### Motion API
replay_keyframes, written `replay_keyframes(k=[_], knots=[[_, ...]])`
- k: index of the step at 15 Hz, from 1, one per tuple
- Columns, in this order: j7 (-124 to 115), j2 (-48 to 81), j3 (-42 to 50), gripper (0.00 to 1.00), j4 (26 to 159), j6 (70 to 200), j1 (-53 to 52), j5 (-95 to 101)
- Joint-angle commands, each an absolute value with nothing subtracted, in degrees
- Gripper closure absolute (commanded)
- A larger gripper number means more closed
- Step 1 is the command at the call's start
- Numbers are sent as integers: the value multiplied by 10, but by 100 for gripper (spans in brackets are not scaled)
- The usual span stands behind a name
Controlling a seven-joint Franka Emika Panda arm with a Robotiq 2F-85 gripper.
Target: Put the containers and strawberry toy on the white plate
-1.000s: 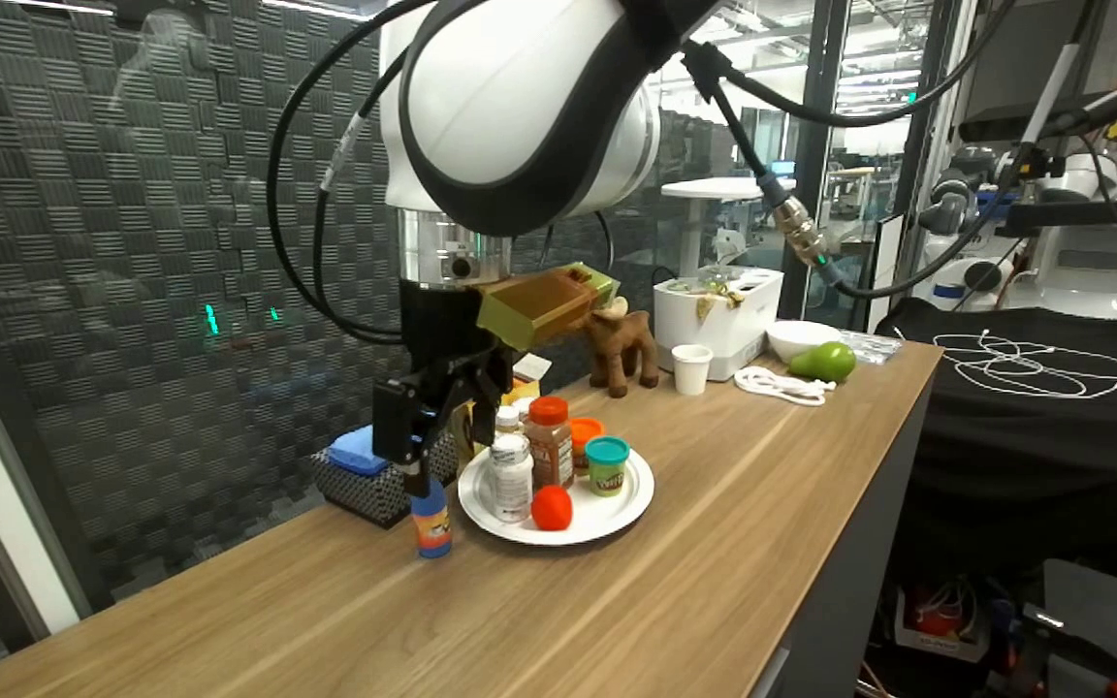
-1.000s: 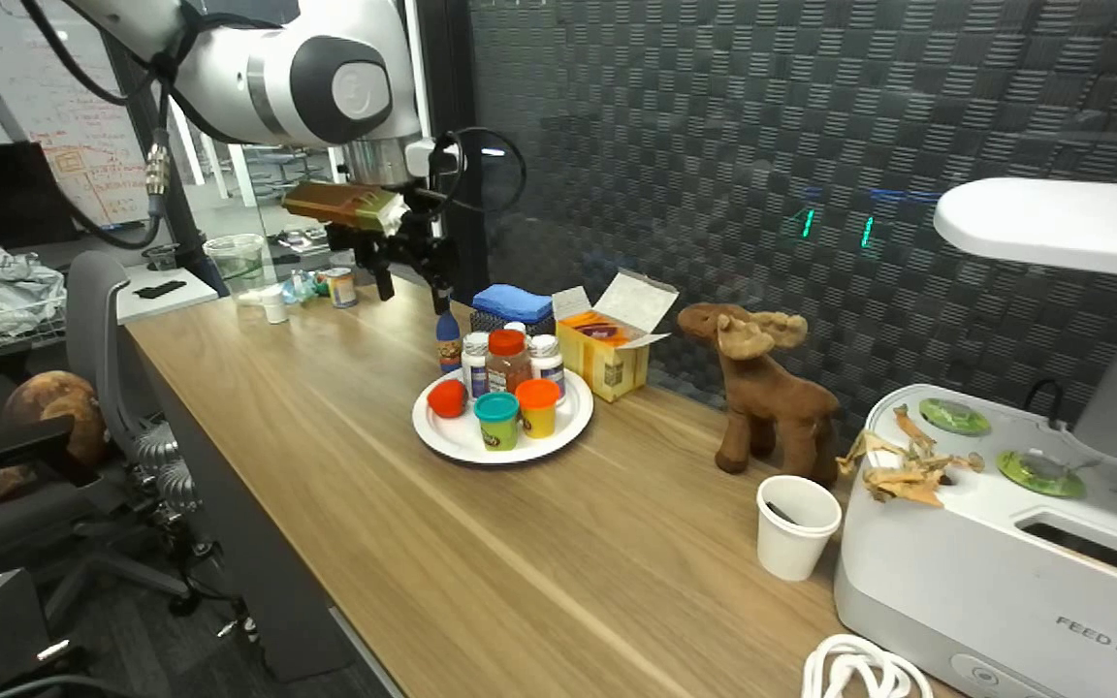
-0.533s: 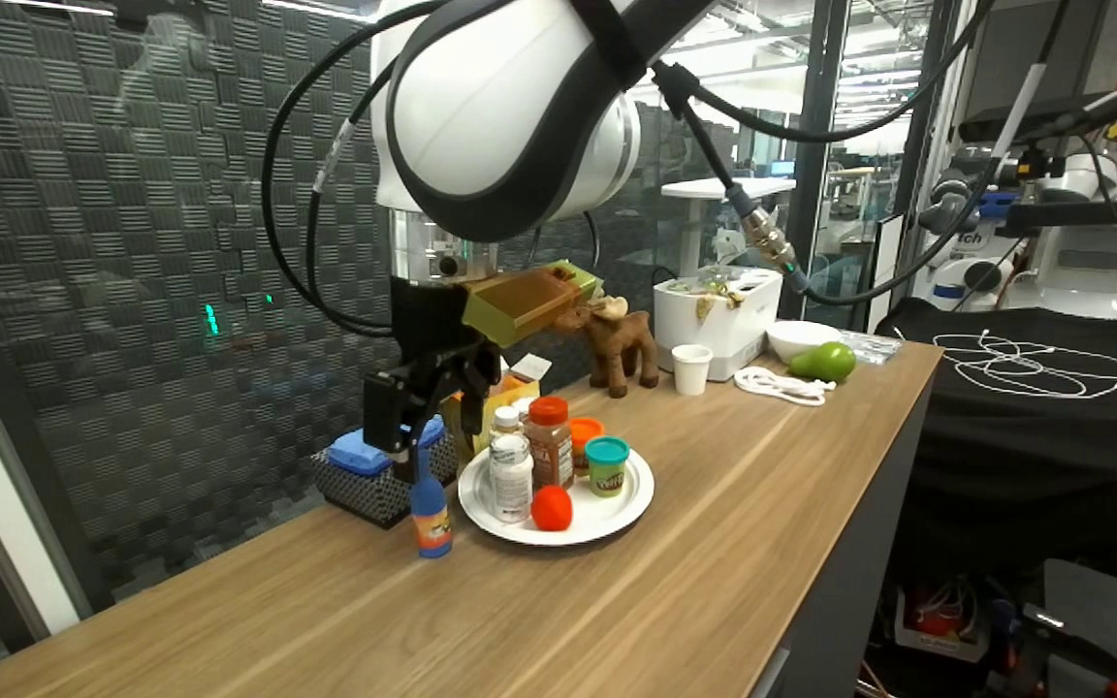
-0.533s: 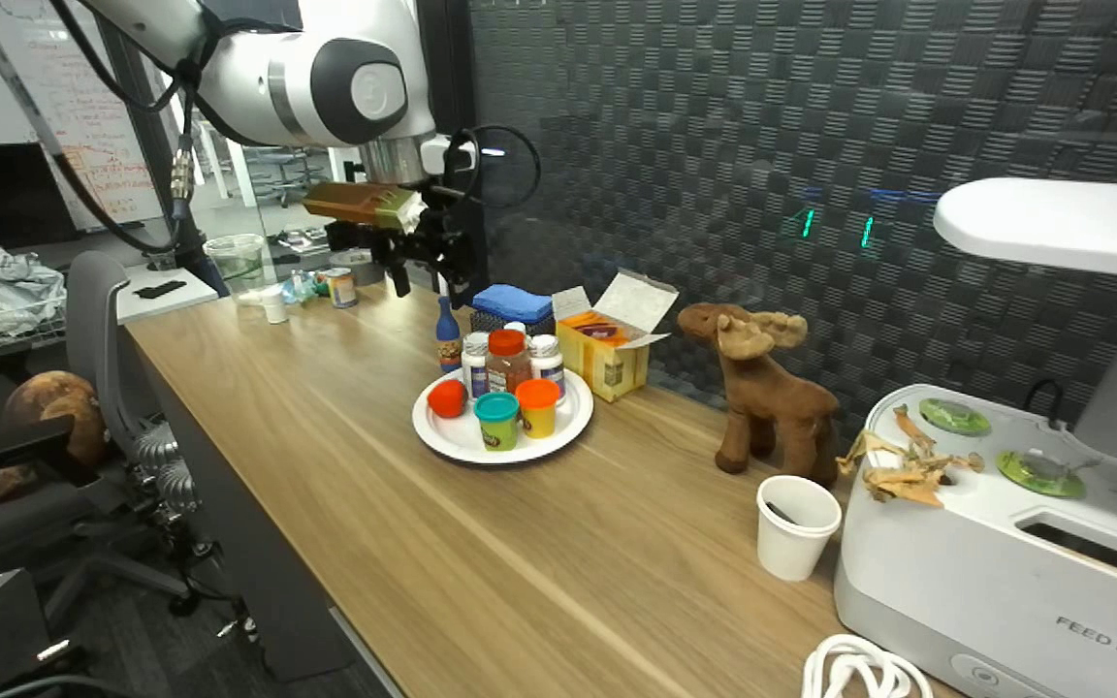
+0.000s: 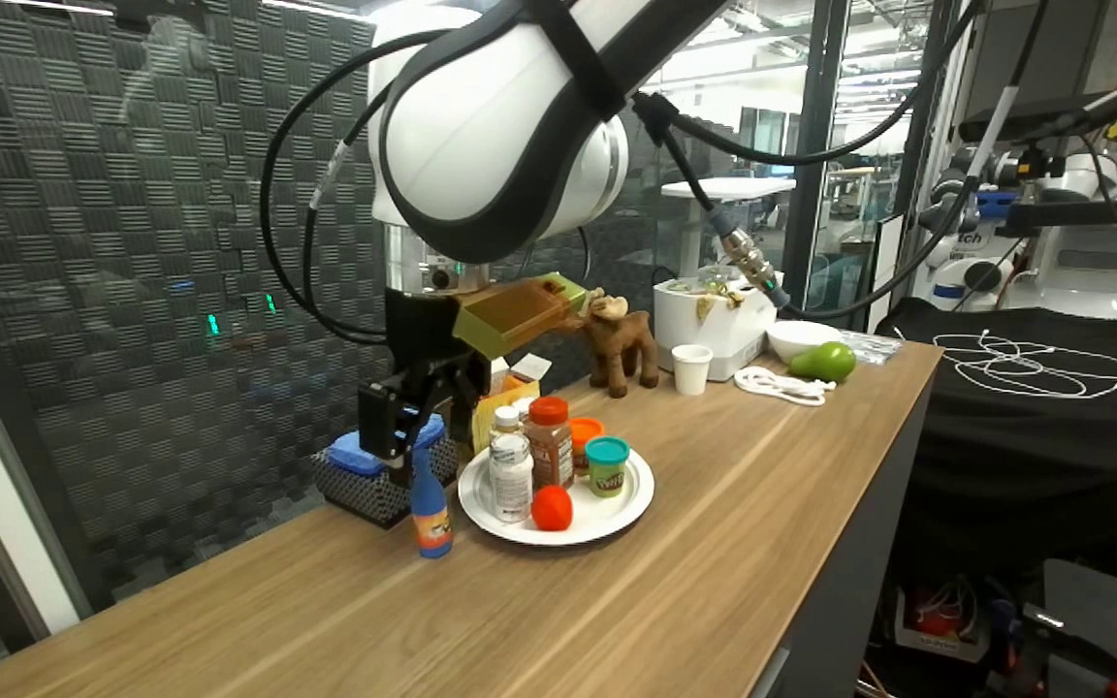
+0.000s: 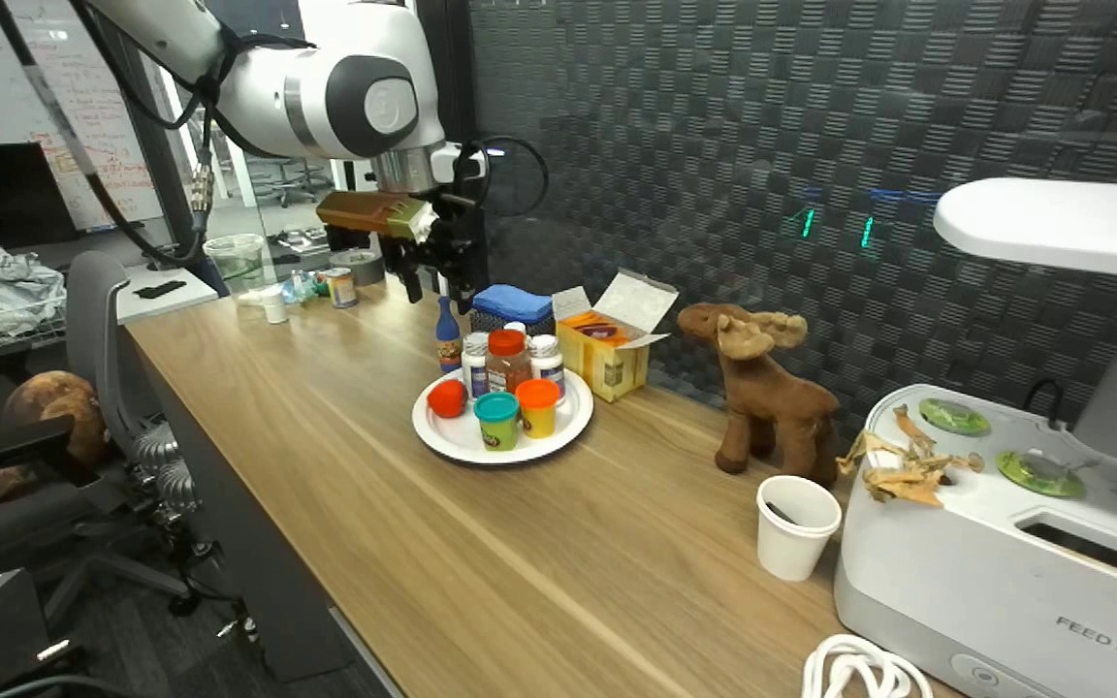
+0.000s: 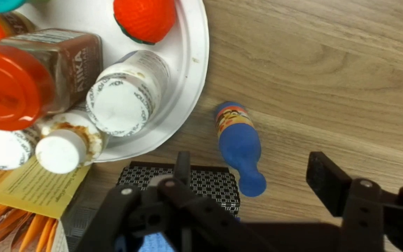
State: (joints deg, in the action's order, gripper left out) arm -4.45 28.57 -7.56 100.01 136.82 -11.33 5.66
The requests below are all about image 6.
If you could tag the small tin can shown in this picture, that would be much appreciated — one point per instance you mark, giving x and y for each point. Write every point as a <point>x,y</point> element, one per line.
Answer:
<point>344,289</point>

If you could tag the red strawberry toy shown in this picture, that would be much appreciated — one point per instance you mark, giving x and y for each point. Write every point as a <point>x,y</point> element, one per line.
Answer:
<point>448,396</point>

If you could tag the teal lid play-dough tub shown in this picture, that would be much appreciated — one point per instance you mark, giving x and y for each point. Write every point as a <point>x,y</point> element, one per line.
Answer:
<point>498,419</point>

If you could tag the black remote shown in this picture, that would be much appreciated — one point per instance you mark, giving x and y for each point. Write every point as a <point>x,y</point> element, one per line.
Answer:
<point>161,289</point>

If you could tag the brown round plush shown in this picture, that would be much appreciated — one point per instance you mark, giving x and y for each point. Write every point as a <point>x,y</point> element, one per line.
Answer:
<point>59,414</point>

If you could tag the small white bottle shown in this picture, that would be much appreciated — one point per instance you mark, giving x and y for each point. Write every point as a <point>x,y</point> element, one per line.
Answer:
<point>514,327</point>

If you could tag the dried brown plant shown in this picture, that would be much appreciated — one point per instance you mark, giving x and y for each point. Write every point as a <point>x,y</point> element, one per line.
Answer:
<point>908,467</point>

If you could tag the white paper cup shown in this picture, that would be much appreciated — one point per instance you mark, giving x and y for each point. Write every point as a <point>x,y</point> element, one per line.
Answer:
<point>796,537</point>

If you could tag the white paper plate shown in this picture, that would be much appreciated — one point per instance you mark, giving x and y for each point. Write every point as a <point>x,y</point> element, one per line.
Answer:
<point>457,433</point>

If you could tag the brown wrist camera block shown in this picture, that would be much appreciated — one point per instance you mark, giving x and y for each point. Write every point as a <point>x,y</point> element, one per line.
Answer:
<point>369,216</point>

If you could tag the orange lid spice jar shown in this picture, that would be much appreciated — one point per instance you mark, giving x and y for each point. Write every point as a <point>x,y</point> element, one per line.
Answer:
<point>510,364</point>

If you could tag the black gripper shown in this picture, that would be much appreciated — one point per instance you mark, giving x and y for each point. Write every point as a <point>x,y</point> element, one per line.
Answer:
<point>459,236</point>

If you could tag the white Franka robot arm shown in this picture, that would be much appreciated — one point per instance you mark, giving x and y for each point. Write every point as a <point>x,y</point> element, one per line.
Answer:
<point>329,100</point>

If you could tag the blue folded cloth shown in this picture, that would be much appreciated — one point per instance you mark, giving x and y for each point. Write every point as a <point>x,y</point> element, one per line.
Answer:
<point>514,304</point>

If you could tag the black office chair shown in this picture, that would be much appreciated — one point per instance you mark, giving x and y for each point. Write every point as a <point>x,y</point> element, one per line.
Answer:
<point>157,506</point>

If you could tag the open yellow cardboard box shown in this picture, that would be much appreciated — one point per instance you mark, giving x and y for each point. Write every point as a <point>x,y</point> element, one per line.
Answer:
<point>611,371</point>

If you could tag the white pill bottle blue label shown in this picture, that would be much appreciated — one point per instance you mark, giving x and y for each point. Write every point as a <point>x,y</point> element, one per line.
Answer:
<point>547,364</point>

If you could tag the clear plastic cup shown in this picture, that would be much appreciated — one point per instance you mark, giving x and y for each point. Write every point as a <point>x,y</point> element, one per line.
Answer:
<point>238,264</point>

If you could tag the small blue squeeze bottle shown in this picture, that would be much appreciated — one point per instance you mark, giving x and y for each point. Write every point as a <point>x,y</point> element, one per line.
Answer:
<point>448,338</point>

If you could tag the orange lid play-dough tub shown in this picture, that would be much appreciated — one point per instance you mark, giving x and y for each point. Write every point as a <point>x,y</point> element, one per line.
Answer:
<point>537,410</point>

